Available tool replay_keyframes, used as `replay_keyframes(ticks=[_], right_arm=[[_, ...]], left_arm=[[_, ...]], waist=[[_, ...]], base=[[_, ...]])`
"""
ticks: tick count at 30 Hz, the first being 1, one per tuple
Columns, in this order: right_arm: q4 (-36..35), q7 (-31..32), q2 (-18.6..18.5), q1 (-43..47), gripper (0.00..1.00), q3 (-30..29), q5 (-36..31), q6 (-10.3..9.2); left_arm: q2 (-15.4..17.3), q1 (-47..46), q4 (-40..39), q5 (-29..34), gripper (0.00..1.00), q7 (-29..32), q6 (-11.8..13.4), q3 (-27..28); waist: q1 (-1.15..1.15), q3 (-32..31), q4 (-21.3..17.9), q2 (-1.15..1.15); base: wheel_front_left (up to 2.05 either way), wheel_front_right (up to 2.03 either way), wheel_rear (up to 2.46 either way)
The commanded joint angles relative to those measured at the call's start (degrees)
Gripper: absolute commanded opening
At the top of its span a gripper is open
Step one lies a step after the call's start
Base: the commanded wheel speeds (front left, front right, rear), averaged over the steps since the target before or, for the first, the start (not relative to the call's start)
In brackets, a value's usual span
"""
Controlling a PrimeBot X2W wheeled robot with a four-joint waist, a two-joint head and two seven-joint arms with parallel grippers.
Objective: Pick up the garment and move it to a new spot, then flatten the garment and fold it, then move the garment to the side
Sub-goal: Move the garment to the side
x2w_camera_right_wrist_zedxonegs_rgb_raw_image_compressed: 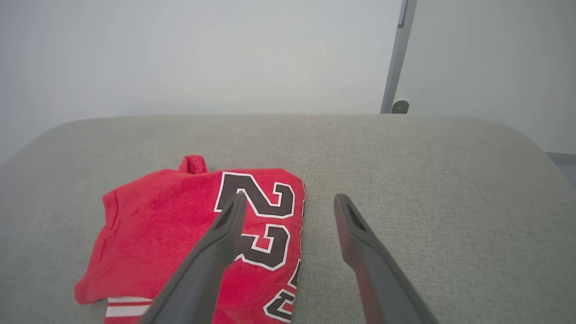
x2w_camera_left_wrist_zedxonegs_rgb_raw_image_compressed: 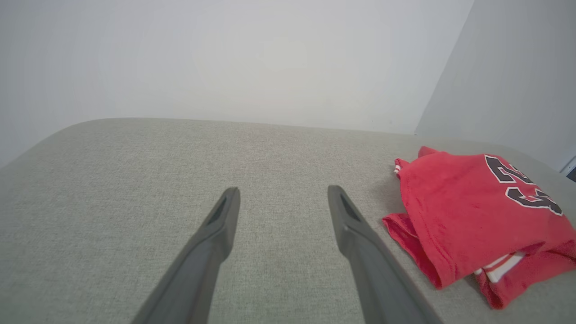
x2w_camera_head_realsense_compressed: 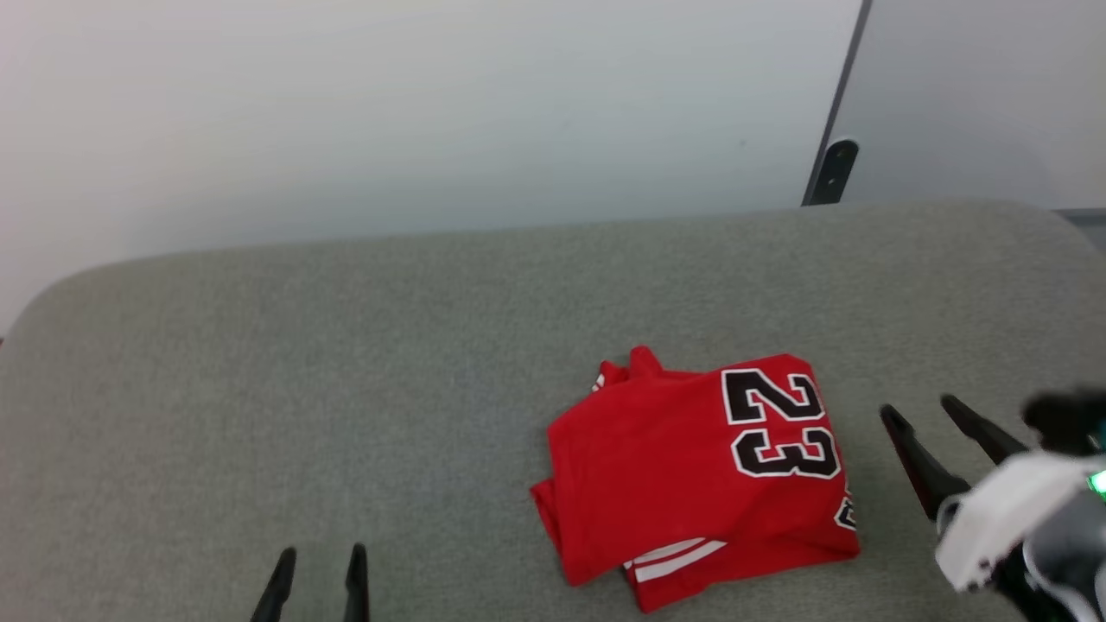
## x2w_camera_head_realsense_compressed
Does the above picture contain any dark metal post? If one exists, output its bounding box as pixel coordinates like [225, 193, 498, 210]
[802, 138, 861, 206]

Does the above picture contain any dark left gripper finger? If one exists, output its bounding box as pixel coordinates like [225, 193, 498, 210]
[344, 543, 371, 622]
[251, 547, 297, 622]

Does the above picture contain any grey fabric sofa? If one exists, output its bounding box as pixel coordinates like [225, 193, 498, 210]
[0, 199, 1106, 622]

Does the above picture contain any red white basketball jersey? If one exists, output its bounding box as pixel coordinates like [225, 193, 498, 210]
[530, 346, 861, 614]

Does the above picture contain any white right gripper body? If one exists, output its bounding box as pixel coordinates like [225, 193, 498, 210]
[936, 449, 1106, 593]

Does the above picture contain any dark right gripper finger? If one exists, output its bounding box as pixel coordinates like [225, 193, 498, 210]
[940, 395, 1029, 467]
[880, 404, 970, 521]

